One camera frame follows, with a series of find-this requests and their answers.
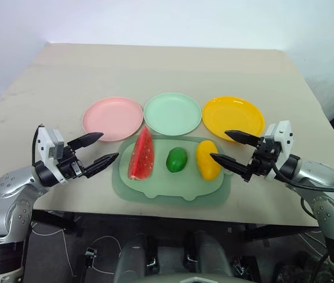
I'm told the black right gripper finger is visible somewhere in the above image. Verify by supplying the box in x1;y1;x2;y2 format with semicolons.
224;129;263;147
209;152;249;177

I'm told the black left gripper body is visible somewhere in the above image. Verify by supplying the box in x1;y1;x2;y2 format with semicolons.
56;144;87;180

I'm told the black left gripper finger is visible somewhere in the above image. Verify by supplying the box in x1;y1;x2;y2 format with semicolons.
67;132;105;154
83;152;120;179

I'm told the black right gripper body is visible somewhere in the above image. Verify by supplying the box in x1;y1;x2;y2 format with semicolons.
242;136;282;184

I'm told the yellow round plate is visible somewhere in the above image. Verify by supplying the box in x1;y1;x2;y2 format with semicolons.
201;96;266;143

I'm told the pink round plate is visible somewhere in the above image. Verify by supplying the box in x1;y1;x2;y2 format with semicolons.
81;96;143;143

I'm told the green round fruit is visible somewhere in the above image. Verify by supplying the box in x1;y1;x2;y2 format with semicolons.
166;147;188;173

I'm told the light green round plate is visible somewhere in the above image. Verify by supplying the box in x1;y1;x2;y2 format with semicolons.
143;93;202;137

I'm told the yellow mango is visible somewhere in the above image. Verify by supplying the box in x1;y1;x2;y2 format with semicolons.
195;140;222;181

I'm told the dark green translucent mat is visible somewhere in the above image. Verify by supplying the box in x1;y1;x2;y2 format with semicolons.
111;135;233;206

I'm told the red watermelon slice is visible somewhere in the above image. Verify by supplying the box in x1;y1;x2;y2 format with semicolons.
127;126;156;181

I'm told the light green shaped tray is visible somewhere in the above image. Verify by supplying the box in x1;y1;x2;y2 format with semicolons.
118;136;234;200

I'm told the grey rounded robot leg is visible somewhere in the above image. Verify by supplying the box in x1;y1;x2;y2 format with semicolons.
184;231;234;283
113;232;159;283

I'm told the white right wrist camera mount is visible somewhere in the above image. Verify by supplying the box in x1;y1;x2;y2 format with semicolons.
263;120;295;180

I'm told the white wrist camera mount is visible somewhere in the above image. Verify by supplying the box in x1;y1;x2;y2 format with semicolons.
34;125;69;185
263;120;295;180

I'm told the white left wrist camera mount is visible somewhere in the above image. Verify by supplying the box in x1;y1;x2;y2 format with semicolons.
34;125;69;185

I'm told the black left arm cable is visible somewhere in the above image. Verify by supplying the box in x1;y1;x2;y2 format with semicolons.
31;123;44;166

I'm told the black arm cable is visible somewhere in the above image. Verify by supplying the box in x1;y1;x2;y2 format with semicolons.
31;123;44;166
270;163;334;195

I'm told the black table frame bar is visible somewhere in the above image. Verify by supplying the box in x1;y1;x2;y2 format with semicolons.
242;223;321;241
31;210;83;236

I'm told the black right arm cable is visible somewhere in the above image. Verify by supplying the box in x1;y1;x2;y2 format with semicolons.
270;163;334;195

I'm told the white floor cable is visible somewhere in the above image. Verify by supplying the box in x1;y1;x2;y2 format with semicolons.
32;225;69;283
91;235;126;272

